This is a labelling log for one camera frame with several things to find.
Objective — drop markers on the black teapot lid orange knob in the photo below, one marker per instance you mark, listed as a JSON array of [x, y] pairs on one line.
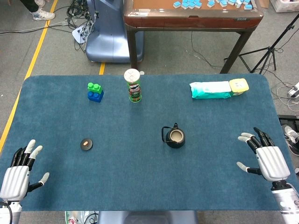
[[86, 145]]

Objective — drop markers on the black trouser leg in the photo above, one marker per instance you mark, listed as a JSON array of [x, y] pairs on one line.
[[29, 4]]

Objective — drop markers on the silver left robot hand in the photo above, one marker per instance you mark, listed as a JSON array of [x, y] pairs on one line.
[[14, 182]]

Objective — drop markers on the white power strip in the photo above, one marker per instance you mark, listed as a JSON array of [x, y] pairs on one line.
[[78, 35]]

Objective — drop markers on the black teapot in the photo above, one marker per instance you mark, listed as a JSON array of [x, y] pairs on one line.
[[174, 144]]

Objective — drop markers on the black tripod stand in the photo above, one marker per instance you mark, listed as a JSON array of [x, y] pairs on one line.
[[268, 52]]

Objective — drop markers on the colourful printed package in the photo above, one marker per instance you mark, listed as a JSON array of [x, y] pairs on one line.
[[74, 218]]

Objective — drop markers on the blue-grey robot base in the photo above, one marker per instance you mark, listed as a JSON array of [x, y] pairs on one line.
[[109, 35]]

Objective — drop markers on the blue felt table mat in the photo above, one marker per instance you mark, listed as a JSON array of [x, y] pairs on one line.
[[140, 175]]

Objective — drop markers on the brown mahjong table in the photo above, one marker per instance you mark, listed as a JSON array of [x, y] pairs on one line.
[[187, 19]]

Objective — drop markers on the white face-up mahjong tile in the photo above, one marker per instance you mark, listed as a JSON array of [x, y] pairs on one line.
[[238, 3]]

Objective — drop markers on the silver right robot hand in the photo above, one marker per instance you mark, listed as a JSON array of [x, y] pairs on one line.
[[273, 163]]

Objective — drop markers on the grey white sneaker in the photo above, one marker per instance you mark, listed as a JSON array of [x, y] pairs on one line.
[[292, 137]]

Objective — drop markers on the white sneaker blue accents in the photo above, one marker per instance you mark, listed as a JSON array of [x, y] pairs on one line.
[[43, 15]]

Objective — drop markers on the black floor platform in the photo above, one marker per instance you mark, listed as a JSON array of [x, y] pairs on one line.
[[288, 117]]

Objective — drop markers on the small white round cap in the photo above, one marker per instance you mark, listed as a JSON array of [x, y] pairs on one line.
[[142, 72]]

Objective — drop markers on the blue-grey robot torso base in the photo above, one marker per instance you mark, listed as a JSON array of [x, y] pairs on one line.
[[144, 218]]

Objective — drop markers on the green building block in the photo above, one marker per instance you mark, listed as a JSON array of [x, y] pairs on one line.
[[94, 88]]

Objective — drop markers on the green Pringles can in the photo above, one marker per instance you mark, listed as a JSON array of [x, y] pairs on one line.
[[135, 91]]

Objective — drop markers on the brown cardboard box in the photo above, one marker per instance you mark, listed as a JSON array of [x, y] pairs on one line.
[[264, 2]]

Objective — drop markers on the yellow lidded container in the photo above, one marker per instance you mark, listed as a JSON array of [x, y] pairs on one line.
[[238, 85]]

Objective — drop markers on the white power adapter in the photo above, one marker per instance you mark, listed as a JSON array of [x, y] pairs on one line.
[[294, 91]]

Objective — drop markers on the blue building block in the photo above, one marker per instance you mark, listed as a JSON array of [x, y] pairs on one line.
[[95, 96]]

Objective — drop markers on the white storage box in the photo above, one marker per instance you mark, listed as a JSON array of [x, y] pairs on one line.
[[285, 5]]

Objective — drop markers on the blue mahjong tile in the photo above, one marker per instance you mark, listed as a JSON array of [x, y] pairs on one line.
[[176, 4], [184, 5], [190, 5], [248, 6], [197, 4], [210, 3]]

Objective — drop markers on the teal wet wipes pack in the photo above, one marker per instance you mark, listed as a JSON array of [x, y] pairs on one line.
[[210, 92]]

